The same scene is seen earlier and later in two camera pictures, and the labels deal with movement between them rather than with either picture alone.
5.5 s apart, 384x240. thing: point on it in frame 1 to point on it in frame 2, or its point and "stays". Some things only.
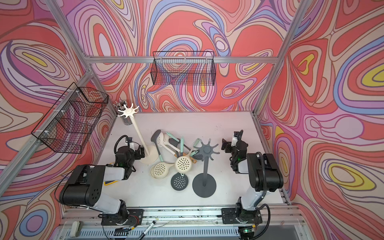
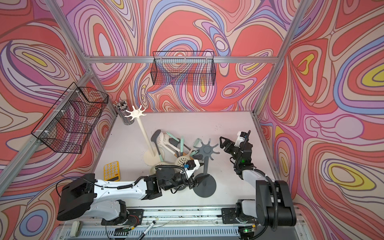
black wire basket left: [66, 126] stays
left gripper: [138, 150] to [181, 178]
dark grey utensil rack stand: [204, 185] stays
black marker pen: [148, 228] stays
